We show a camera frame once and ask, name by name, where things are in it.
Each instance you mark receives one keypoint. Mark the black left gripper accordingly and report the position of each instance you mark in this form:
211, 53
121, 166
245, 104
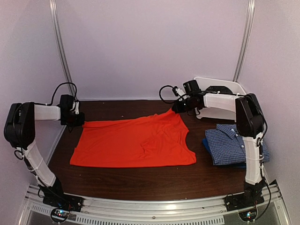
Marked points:
81, 122

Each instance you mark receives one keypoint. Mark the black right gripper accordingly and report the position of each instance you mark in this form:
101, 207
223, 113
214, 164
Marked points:
178, 110

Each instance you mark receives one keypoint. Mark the orange garment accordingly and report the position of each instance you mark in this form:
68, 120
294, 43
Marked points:
153, 141

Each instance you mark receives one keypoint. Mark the blue checked button shirt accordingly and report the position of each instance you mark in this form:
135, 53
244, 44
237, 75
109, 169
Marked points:
227, 137

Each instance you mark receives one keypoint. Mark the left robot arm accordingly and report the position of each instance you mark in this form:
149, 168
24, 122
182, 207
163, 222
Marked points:
20, 132

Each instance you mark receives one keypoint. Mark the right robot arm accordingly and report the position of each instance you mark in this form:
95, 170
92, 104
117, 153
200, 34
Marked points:
250, 125

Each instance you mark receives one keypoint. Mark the white plastic laundry bin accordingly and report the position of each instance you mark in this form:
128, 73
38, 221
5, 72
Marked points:
220, 82

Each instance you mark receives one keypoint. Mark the dark garment in bin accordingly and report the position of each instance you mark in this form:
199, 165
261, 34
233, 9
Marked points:
220, 89

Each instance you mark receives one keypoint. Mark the folded blue garment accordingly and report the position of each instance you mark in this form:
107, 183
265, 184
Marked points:
219, 157

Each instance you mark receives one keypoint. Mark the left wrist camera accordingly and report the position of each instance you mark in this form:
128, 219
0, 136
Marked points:
76, 105

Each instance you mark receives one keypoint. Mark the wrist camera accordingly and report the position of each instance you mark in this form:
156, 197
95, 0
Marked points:
178, 92
76, 105

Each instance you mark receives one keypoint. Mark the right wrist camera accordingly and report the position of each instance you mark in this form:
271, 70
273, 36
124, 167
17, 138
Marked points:
178, 92

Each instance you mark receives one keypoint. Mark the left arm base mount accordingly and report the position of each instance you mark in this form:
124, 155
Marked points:
63, 206

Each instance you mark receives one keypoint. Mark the aluminium front rail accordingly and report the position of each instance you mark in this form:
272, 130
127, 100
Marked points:
204, 211

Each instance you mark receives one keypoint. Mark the right aluminium corner post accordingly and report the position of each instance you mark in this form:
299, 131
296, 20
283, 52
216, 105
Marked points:
245, 39

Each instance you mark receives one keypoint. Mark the aluminium corner post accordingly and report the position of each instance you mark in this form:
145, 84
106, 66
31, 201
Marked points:
61, 49
245, 39

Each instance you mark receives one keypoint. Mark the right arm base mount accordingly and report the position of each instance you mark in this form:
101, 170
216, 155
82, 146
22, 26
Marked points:
246, 206

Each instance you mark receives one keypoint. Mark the left aluminium corner post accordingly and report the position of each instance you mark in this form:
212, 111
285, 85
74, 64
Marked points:
61, 49

